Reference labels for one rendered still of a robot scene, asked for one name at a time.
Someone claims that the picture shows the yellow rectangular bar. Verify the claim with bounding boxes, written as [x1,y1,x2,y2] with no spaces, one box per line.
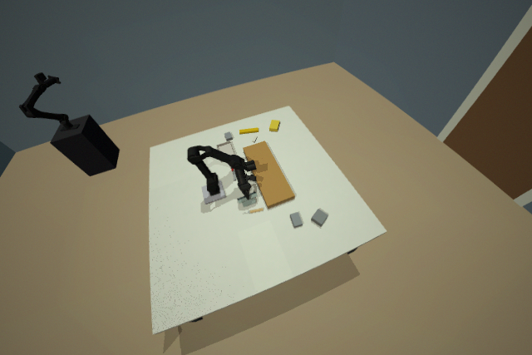
[239,127,259,134]

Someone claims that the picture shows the tan wooden floor panel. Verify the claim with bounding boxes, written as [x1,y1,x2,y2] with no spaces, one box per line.
[243,141,295,209]

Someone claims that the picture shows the yellow rectangular block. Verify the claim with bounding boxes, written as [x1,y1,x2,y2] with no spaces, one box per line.
[269,120,280,131]

